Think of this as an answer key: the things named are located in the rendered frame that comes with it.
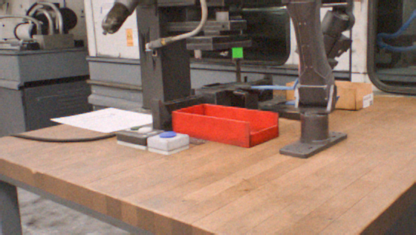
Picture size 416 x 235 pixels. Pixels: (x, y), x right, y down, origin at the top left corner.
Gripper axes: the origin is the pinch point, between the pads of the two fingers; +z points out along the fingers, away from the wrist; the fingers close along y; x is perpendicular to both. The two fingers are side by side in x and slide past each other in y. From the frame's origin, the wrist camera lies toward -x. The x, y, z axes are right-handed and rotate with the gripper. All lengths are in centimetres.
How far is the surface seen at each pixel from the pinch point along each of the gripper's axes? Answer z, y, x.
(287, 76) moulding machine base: 24, 41, -61
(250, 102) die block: 18.1, 16.9, -7.6
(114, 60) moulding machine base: 85, 159, -63
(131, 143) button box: 23.9, 12.8, 37.3
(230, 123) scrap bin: 9.9, -1.3, 23.8
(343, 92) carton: 3.5, -1.2, -24.5
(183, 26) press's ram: 6.3, 42.8, 5.6
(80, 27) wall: 249, 551, -284
